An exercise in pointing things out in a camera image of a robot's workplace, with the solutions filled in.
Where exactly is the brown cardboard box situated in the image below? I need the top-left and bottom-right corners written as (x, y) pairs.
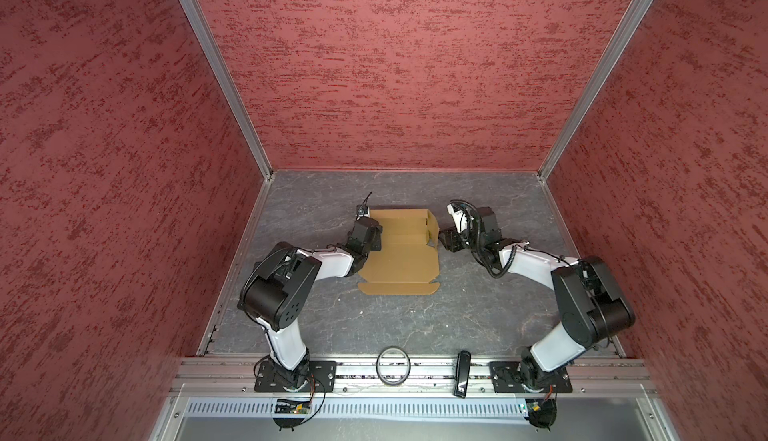
top-left (358, 208), bottom-right (440, 296)

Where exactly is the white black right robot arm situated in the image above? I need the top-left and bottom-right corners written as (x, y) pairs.
top-left (439, 199), bottom-right (636, 390)

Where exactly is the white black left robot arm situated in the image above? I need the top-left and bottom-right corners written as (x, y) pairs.
top-left (237, 216), bottom-right (383, 388)

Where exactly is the black rectangular remote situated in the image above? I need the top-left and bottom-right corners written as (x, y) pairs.
top-left (453, 350), bottom-right (471, 399)

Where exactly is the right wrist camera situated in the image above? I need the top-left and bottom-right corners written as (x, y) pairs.
top-left (447, 202), bottom-right (471, 235)

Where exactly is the black cable ring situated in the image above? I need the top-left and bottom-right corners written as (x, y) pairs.
top-left (375, 346), bottom-right (413, 387)

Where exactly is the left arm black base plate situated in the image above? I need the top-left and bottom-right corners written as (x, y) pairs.
top-left (254, 358), bottom-right (338, 393)

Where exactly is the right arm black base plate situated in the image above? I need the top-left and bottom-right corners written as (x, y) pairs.
top-left (488, 361), bottom-right (573, 395)

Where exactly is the aluminium front frame rail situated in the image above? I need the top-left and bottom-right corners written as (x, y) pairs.
top-left (170, 355), bottom-right (659, 399)

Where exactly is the left rear aluminium corner post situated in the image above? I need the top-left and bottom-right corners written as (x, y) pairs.
top-left (178, 0), bottom-right (274, 182)

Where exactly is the aluminium corner post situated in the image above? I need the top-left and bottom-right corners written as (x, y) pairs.
top-left (538, 0), bottom-right (654, 184)
top-left (178, 0), bottom-right (274, 182)

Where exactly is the right rear aluminium corner post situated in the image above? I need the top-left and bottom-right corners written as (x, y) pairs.
top-left (538, 0), bottom-right (654, 184)

